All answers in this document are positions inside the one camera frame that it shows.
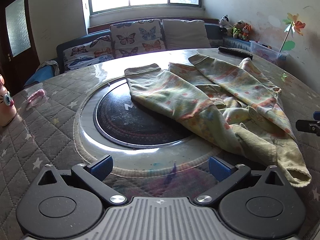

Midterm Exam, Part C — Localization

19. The square butterfly print cushion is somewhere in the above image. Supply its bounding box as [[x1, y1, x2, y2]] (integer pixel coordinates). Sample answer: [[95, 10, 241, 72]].
[[110, 19, 167, 58]]

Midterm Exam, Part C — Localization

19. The dark wooden door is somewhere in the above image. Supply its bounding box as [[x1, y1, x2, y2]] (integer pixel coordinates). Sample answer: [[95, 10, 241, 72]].
[[0, 0, 40, 90]]

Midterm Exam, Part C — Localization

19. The blue sofa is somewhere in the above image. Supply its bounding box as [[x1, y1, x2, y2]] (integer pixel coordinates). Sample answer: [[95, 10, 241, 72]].
[[24, 17, 252, 88]]

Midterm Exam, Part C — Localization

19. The grey quilted star table cover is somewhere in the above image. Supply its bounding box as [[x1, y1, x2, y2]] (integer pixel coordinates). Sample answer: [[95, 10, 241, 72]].
[[0, 49, 320, 240]]

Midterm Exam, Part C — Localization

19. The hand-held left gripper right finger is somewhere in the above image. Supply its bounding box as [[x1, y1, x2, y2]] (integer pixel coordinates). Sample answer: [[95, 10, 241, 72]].
[[194, 156, 292, 206]]

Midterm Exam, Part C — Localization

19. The pink cartoon face bottle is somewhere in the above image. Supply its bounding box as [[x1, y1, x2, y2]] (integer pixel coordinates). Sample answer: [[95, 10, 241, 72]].
[[0, 74, 18, 127]]

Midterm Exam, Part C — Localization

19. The black remote control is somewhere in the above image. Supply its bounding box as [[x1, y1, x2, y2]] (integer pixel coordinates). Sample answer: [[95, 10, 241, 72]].
[[218, 46, 253, 60]]

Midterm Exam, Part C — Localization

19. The small pink toy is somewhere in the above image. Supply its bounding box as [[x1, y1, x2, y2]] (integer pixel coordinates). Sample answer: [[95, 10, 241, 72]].
[[27, 89, 47, 104]]

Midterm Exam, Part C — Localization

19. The long butterfly print cushion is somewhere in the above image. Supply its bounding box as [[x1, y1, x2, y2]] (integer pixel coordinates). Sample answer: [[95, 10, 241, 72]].
[[62, 35, 115, 72]]

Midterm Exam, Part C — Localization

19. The blue armrest cover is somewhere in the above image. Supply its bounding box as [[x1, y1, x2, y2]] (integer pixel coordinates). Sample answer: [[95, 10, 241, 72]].
[[24, 67, 57, 88]]

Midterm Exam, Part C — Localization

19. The clear plastic storage box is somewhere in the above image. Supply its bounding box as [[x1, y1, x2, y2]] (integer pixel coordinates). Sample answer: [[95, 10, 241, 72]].
[[249, 40, 290, 67]]

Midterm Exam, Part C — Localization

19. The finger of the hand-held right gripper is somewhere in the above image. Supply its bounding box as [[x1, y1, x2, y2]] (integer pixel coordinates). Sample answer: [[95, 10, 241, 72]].
[[296, 112, 320, 137]]

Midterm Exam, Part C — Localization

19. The black and white plush cow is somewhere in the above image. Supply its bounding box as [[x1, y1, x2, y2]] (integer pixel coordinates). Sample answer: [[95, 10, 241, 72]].
[[219, 15, 232, 35]]

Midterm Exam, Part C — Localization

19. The orange plush fox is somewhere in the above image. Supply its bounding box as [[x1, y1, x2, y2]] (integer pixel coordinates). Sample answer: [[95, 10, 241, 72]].
[[241, 22, 252, 42]]

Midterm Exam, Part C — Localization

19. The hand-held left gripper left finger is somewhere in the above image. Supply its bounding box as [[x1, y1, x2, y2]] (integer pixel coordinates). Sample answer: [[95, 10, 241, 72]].
[[36, 154, 128, 206]]

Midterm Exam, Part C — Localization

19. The plain beige cushion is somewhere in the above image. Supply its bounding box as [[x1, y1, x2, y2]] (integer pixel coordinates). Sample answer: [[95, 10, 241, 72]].
[[162, 19, 212, 50]]

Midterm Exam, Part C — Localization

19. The patterned sofa seat mat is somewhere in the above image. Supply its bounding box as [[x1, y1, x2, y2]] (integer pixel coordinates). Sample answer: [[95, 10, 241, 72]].
[[222, 35, 252, 50]]

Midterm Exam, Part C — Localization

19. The brown plush bear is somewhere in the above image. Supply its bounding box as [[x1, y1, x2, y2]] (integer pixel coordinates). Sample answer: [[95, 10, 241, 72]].
[[232, 20, 244, 39]]

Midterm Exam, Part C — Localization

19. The floral patterned children's garment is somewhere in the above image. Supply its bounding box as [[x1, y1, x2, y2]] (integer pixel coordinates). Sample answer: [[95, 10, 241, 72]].
[[124, 54, 312, 188]]

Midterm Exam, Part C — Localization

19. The grey cloth on armrest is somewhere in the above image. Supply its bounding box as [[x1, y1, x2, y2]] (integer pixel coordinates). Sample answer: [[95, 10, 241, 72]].
[[37, 60, 60, 77]]

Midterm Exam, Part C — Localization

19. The colourful pinwheel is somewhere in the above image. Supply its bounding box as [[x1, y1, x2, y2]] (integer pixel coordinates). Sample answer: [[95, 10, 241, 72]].
[[279, 12, 307, 53]]

